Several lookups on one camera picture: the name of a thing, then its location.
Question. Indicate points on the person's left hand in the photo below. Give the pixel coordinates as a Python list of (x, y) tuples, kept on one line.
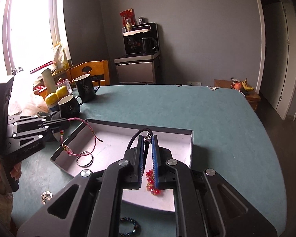
[(16, 172)]

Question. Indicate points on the black kettle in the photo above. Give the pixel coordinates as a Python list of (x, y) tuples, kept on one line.
[(146, 45)]

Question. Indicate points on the tall black mug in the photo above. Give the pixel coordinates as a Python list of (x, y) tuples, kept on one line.
[(86, 90)]

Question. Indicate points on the glass jar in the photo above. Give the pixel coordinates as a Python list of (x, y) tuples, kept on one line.
[(66, 85)]

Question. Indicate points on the short black mug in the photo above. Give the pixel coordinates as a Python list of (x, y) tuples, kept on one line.
[(69, 109)]

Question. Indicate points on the yellow paper bag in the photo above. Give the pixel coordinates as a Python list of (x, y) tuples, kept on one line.
[(59, 59)]

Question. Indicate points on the black silver water dispenser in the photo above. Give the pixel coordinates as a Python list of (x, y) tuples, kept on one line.
[(135, 71)]

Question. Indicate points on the red snack bag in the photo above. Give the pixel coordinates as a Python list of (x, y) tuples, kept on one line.
[(127, 16)]

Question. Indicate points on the bunch of bananas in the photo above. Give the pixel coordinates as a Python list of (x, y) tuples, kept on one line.
[(248, 85)]

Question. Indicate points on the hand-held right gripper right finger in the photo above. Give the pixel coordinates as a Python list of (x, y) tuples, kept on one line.
[(155, 163)]

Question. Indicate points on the wooden chair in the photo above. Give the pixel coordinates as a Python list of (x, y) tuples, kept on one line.
[(98, 66)]

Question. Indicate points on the small silver trinket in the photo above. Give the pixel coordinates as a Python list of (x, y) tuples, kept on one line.
[(46, 197)]

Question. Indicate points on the white door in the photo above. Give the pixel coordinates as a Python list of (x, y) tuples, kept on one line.
[(288, 54)]

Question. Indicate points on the white thermos bottle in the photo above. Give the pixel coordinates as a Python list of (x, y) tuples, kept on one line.
[(48, 81)]

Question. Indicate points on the yellow capped bottle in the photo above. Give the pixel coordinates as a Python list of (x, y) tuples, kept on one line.
[(51, 99), (61, 91)]

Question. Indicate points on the red stick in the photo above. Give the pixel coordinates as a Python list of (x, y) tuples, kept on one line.
[(40, 68)]

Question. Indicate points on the white window frame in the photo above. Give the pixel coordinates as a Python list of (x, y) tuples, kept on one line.
[(55, 17)]

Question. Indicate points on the white wall socket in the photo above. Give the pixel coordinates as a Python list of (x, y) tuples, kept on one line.
[(194, 83)]

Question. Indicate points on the small yellow bottle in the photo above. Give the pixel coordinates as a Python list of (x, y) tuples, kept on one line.
[(128, 26)]

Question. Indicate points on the small dark lidded jar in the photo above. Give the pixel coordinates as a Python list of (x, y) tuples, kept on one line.
[(141, 21)]

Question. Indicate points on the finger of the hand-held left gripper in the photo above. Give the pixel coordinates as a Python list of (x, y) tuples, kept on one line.
[(27, 121), (39, 132)]

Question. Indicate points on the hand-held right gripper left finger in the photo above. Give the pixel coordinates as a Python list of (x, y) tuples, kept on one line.
[(140, 163)]

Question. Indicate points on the red apple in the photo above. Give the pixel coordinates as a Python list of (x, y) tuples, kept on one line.
[(237, 86)]

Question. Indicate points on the wooden side table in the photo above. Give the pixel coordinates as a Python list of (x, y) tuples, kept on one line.
[(222, 84)]

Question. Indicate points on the white plastic bag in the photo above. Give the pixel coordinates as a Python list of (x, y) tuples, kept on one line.
[(24, 91)]

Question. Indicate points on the grey jewelry box tray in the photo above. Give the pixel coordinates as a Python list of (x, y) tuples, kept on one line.
[(113, 138)]

